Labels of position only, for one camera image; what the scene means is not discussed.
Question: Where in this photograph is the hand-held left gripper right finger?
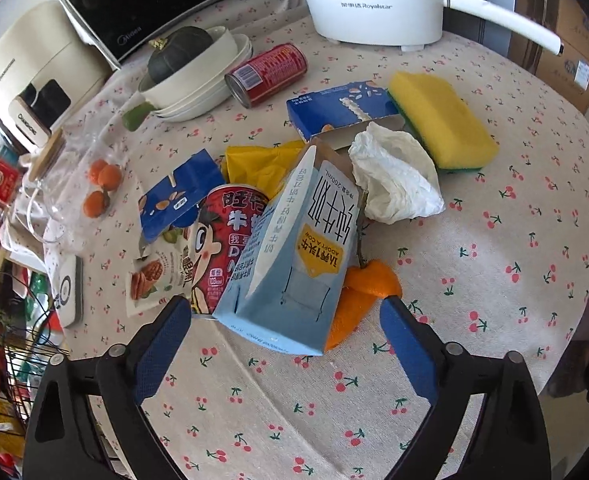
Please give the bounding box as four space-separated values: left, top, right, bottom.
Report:
379 296 553 480

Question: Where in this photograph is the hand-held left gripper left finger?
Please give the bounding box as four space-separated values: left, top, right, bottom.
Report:
23 295 192 480

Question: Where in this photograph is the nut snack packet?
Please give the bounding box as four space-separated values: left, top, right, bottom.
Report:
130 227 205 317

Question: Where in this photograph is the light blue milk carton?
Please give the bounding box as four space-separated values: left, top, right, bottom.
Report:
212 137 370 358

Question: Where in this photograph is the blue biscuit box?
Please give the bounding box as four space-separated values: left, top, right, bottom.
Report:
286 81 405 151

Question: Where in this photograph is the orange peel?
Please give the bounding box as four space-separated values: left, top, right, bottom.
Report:
325 259 404 352

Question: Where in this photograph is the flat white device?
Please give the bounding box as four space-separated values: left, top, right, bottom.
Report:
54 255 84 329

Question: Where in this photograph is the red cartoon milk can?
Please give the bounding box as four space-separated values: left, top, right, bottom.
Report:
184 183 270 317

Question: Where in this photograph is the cherry print tablecloth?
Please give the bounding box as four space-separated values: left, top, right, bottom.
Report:
39 0 589 480

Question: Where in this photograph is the torn blue box piece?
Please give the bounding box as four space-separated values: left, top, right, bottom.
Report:
138 149 225 243

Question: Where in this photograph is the crumpled white tissue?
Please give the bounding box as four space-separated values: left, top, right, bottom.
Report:
349 122 446 225

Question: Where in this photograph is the glass teapot wooden lid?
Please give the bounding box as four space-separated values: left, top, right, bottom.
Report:
19 130 110 256

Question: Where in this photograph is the yellow plastic bag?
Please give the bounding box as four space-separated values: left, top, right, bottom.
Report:
222 140 308 201

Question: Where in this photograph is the red label jar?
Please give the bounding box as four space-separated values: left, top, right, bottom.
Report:
0 157 21 201

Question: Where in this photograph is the yellow green sponge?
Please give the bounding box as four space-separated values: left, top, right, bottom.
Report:
387 71 500 175

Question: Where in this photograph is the stack of white plates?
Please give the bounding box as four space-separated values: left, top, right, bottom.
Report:
152 34 254 122

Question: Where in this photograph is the dark green pumpkin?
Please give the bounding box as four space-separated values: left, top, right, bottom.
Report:
147 26 214 83

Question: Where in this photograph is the red drink can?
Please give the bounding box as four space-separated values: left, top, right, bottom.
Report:
224 43 309 108

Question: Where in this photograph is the cream air fryer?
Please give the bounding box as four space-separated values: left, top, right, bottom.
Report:
0 0 110 153

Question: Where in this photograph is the white electric cooking pot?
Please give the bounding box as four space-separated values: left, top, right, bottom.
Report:
294 0 565 56

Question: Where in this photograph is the cardboard box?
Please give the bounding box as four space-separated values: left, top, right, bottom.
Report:
507 0 589 116

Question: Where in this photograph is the black wire rack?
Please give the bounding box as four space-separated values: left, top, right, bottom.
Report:
0 260 70 461

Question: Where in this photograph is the white saucepan green handle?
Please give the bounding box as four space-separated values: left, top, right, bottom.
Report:
122 26 235 131

